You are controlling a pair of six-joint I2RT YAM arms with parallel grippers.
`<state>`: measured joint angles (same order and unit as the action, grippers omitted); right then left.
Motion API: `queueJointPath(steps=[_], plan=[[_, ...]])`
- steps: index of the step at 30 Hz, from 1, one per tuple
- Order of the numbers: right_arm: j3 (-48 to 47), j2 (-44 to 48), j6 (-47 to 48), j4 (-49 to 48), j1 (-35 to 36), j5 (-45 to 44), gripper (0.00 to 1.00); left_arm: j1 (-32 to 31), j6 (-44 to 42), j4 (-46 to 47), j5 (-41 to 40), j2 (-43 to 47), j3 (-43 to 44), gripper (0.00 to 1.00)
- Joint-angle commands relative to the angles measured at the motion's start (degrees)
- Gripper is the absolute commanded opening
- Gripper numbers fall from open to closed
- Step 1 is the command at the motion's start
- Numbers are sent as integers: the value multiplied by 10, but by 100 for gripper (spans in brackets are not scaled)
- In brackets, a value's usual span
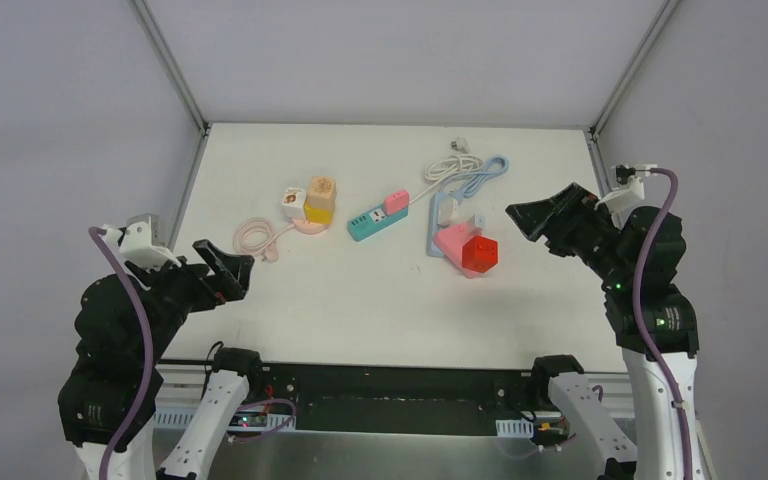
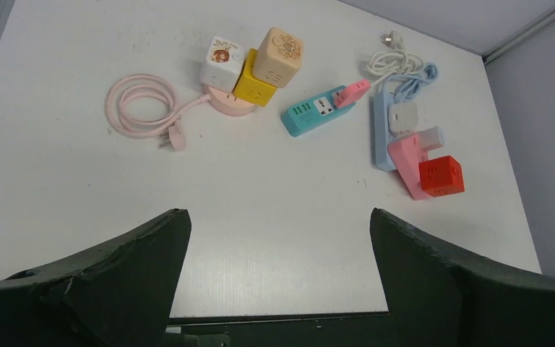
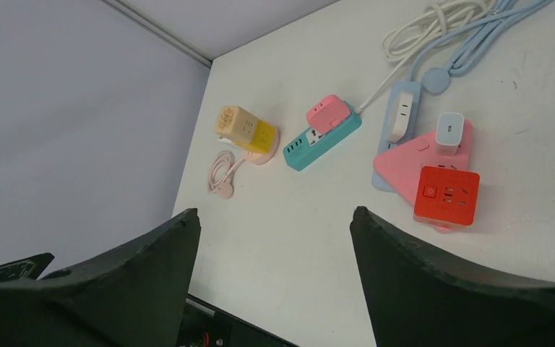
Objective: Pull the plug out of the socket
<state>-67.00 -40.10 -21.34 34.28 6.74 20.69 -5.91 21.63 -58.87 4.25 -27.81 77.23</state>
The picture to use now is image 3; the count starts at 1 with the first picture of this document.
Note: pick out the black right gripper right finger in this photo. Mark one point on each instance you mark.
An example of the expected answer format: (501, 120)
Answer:
(420, 295)

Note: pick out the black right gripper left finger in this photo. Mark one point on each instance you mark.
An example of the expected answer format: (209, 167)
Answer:
(132, 295)

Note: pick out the red cube socket adapter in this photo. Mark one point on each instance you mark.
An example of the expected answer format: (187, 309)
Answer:
(446, 197)

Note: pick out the pink triangular power socket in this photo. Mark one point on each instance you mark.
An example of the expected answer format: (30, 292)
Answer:
(400, 167)

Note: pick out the beige cube socket adapter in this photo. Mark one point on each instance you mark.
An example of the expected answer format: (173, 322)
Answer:
(236, 124)

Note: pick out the yellow cube socket adapter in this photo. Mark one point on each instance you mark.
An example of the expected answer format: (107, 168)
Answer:
(262, 140)

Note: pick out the white tiger cube socket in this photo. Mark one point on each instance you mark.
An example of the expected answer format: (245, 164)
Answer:
(228, 142)

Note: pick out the white flat plug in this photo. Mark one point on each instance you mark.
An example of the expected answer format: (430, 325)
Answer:
(399, 116)

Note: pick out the pink plug adapter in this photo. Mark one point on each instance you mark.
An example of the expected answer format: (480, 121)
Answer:
(327, 114)

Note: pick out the light blue power strip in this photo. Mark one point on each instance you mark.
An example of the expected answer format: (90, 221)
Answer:
(401, 86)

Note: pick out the white USB charger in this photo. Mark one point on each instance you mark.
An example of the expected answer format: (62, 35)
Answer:
(449, 133)

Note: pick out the teal power strip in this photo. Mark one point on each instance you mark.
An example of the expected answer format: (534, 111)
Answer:
(310, 145)

